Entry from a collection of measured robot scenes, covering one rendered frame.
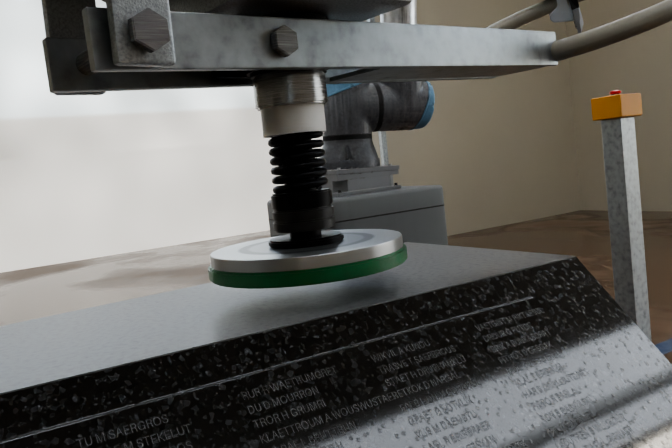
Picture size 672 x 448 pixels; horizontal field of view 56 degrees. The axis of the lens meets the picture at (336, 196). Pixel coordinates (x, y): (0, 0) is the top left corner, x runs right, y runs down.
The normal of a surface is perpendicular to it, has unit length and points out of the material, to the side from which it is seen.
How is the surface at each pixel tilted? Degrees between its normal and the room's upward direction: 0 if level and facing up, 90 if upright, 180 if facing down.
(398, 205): 90
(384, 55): 90
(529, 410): 45
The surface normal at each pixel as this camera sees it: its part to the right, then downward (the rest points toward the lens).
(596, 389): 0.28, -0.71
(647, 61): -0.85, 0.11
